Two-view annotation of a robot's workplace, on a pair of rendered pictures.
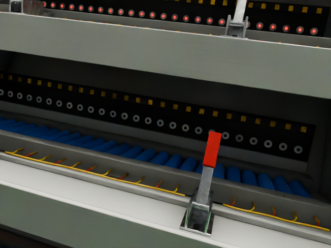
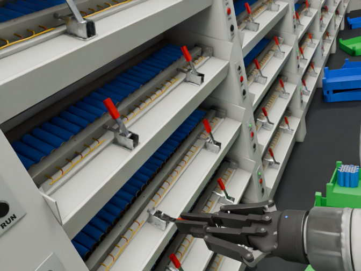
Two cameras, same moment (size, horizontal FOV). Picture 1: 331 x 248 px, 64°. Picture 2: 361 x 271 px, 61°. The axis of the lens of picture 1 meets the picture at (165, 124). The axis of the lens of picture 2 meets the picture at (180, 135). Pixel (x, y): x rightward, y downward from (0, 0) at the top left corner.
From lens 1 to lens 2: 72 cm
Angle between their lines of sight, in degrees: 74
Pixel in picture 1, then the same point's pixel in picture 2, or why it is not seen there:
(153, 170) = (186, 149)
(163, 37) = (190, 101)
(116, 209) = (206, 168)
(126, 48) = (181, 116)
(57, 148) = (161, 180)
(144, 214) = (208, 161)
